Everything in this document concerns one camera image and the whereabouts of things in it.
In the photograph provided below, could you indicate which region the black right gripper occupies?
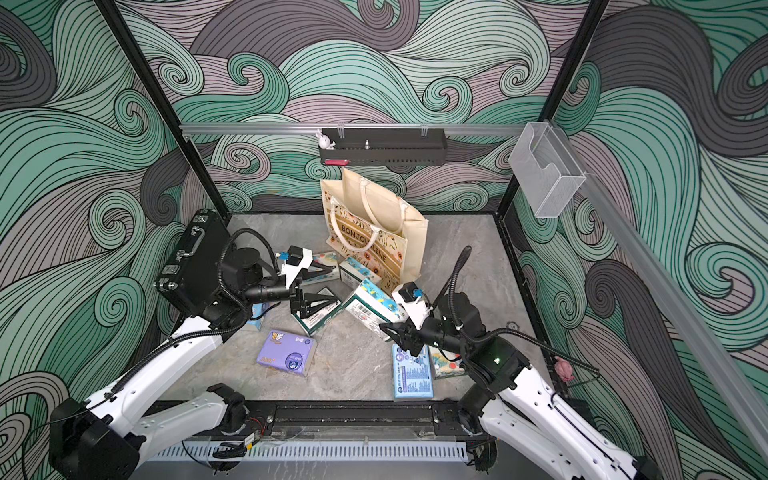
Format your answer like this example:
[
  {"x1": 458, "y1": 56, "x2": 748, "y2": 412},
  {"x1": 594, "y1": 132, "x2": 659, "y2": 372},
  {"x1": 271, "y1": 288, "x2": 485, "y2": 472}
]
[{"x1": 381, "y1": 305, "x2": 469, "y2": 356}]

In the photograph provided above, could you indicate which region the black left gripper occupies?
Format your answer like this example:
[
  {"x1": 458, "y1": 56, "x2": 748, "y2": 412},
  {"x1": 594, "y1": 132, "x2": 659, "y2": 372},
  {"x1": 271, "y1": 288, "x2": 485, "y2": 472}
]
[{"x1": 242, "y1": 259, "x2": 335, "y2": 321}]

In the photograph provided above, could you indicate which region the green blue tissue pack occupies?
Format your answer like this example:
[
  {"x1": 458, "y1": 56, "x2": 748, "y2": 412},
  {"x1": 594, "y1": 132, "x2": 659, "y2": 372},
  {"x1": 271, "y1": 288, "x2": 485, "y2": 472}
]
[{"x1": 338, "y1": 257, "x2": 381, "y2": 288}]

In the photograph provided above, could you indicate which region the purple puppy tissue pack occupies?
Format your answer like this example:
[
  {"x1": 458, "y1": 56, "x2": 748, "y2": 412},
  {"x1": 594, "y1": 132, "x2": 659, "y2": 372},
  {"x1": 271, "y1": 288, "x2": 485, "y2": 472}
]
[{"x1": 256, "y1": 330, "x2": 316, "y2": 376}]

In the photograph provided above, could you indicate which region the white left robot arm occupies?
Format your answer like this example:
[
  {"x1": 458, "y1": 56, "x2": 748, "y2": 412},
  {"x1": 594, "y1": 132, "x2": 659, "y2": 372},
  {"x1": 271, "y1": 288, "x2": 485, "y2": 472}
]
[{"x1": 49, "y1": 228, "x2": 332, "y2": 479}]

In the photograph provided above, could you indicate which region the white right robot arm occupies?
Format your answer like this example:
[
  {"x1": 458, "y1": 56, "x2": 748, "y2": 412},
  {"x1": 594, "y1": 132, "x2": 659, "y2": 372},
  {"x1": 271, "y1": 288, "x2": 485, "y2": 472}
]
[{"x1": 379, "y1": 247, "x2": 661, "y2": 479}]

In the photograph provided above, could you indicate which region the floral canvas tote bag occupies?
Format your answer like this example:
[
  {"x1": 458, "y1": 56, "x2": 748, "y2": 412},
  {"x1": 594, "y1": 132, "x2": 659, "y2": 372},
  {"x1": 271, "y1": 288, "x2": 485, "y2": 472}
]
[{"x1": 320, "y1": 168, "x2": 429, "y2": 293}]

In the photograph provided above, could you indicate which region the elephant print tissue pack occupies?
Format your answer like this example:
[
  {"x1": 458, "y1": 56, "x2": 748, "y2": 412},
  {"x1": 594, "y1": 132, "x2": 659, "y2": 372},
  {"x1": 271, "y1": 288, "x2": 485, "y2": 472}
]
[
  {"x1": 429, "y1": 346, "x2": 466, "y2": 379},
  {"x1": 342, "y1": 279, "x2": 407, "y2": 342},
  {"x1": 303, "y1": 251, "x2": 344, "y2": 284}
]

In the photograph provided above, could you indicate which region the green barcode tissue pack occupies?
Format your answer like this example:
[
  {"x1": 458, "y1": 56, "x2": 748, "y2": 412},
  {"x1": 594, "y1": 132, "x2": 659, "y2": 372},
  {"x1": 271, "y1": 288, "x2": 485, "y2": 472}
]
[{"x1": 291, "y1": 287, "x2": 341, "y2": 336}]

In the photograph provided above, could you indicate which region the light blue wipes pack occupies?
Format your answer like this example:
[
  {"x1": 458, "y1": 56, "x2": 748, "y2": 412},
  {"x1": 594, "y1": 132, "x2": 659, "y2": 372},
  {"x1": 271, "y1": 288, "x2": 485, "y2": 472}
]
[{"x1": 391, "y1": 344, "x2": 434, "y2": 401}]

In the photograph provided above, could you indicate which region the light blue puppy tissue pack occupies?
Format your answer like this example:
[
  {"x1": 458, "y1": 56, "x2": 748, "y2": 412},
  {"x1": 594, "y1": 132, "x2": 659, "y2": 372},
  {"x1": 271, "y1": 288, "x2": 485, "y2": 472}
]
[{"x1": 247, "y1": 303, "x2": 271, "y2": 331}]

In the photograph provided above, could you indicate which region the black carrying case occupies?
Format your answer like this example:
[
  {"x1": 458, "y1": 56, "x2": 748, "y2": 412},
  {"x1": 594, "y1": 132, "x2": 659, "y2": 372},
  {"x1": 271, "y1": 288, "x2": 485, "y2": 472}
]
[{"x1": 154, "y1": 209, "x2": 230, "y2": 317}]

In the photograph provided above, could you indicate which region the white rabbit figurine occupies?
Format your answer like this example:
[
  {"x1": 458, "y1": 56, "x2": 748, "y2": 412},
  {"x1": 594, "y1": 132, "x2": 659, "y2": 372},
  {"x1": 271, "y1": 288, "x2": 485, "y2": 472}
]
[{"x1": 315, "y1": 129, "x2": 335, "y2": 150}]

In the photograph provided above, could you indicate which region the pink plush toy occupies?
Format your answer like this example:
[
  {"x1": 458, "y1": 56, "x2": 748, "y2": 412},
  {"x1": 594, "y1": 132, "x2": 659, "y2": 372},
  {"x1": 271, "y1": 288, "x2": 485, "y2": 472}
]
[{"x1": 554, "y1": 357, "x2": 575, "y2": 383}]

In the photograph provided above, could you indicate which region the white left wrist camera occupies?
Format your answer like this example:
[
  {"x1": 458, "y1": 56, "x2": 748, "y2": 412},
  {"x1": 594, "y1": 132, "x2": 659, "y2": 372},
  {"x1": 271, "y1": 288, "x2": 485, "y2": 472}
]
[{"x1": 276, "y1": 245, "x2": 313, "y2": 288}]

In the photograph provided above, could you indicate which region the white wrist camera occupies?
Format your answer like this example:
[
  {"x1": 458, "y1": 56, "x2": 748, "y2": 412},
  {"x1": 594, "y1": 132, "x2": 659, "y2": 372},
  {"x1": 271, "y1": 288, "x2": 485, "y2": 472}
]
[
  {"x1": 276, "y1": 245, "x2": 313, "y2": 288},
  {"x1": 392, "y1": 282, "x2": 432, "y2": 330}
]

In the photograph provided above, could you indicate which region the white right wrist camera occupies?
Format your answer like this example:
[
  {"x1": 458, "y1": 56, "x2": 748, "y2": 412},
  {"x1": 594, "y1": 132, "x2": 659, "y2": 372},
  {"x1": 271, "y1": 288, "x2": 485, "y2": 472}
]
[{"x1": 392, "y1": 282, "x2": 432, "y2": 330}]

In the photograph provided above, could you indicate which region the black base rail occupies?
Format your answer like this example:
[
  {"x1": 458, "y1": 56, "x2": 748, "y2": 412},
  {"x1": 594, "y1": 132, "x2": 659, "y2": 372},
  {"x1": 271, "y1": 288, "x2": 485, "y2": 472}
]
[{"x1": 149, "y1": 398, "x2": 481, "y2": 439}]

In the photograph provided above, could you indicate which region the black wall shelf tray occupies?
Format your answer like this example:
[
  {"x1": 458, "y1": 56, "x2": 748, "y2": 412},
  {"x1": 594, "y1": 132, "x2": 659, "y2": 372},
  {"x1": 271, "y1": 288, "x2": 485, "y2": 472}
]
[{"x1": 318, "y1": 127, "x2": 448, "y2": 167}]

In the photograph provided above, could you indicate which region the white slotted cable duct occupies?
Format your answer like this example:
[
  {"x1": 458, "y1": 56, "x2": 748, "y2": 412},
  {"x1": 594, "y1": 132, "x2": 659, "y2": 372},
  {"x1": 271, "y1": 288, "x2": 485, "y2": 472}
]
[{"x1": 152, "y1": 440, "x2": 469, "y2": 465}]

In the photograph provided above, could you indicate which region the clear acrylic wall holder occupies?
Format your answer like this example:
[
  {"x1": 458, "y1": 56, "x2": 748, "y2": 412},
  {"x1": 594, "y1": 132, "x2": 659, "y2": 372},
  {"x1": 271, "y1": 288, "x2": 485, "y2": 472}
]
[{"x1": 509, "y1": 121, "x2": 586, "y2": 219}]

